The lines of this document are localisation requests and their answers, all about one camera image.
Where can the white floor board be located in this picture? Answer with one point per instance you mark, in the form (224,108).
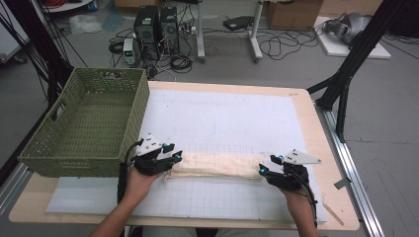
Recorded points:
(359,49)

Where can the clear plastic bag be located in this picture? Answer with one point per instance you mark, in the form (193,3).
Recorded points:
(85,23)

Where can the black computer tower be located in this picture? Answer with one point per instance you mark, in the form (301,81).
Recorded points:
(146,31)
(169,28)

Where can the grey headset device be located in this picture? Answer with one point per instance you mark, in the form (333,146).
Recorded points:
(346,26)

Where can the aluminium rail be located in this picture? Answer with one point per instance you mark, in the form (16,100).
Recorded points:
(352,171)
(13,187)

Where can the small white power supply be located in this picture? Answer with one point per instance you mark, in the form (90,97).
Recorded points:
(129,51)

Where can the person's left hand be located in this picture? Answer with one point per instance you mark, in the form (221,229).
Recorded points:
(138,186)

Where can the black metal frame stand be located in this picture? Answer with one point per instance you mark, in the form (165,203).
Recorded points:
(355,56)

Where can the black cabinet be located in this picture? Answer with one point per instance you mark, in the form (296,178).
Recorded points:
(406,18)

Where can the large open cardboard box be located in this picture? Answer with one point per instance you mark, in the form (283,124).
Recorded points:
(293,15)

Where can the white table frame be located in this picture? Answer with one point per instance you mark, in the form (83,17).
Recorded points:
(227,29)

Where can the flat black case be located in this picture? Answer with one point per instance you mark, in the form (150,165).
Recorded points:
(238,23)

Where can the grey tape piece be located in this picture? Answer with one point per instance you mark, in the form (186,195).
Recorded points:
(342,183)

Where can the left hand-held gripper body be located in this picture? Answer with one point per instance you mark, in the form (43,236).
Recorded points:
(151,161)

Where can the green woven basket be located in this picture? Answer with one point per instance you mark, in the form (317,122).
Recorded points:
(89,125)

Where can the white grid mat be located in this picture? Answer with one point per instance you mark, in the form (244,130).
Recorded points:
(230,115)

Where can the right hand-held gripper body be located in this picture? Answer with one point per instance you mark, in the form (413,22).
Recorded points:
(291,177)

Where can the round white table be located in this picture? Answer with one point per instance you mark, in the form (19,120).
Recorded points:
(66,5)

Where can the cream printed cloth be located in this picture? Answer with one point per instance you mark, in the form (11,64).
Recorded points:
(217,164)

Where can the wooden stick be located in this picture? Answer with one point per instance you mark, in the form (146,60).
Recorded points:
(332,212)

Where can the beige wooden cabinet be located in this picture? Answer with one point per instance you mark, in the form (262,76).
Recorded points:
(349,7)

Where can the person's right hand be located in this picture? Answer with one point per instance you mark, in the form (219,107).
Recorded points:
(296,196)

